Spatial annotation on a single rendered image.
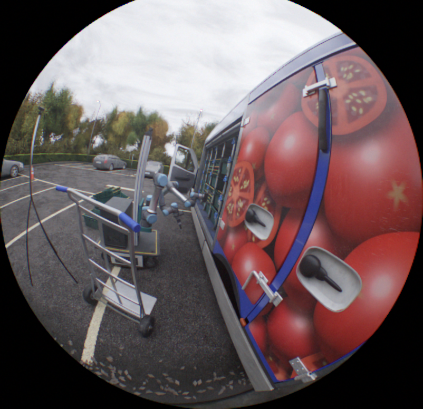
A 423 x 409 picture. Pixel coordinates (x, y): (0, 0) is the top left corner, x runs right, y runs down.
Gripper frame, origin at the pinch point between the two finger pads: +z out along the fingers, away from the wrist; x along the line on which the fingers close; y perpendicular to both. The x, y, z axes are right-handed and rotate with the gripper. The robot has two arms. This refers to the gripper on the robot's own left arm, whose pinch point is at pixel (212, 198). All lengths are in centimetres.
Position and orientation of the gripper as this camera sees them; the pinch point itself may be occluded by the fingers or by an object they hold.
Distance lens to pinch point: 182.5
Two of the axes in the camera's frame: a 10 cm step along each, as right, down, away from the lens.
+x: -2.3, 9.5, 2.3
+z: 9.5, 1.6, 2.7
